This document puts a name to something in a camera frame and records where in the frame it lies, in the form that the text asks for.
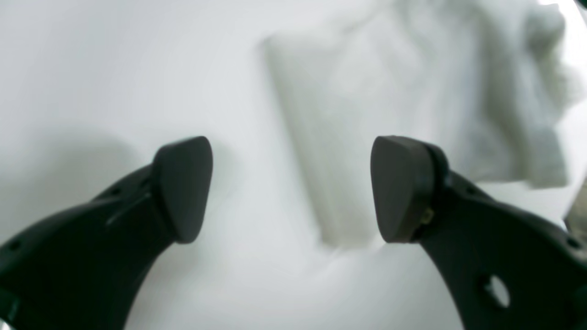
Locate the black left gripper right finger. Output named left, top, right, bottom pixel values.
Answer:
left=371, top=136, right=587, bottom=330

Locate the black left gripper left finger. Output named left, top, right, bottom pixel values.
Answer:
left=0, top=136, right=213, bottom=330

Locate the white graphic T-shirt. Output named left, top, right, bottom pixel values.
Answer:
left=262, top=0, right=581, bottom=249

